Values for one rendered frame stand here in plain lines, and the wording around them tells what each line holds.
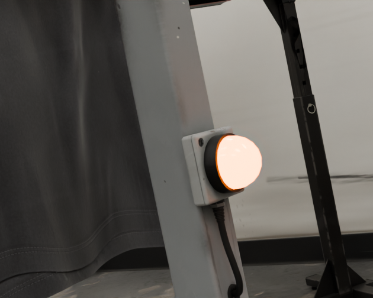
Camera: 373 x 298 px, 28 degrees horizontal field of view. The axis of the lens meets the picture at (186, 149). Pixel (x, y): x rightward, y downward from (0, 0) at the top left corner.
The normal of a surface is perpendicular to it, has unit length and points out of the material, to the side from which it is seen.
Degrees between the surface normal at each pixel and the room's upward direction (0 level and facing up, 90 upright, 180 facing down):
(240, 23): 90
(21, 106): 92
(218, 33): 90
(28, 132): 90
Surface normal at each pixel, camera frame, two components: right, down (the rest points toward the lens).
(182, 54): 0.79, -0.13
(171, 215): -0.58, 0.16
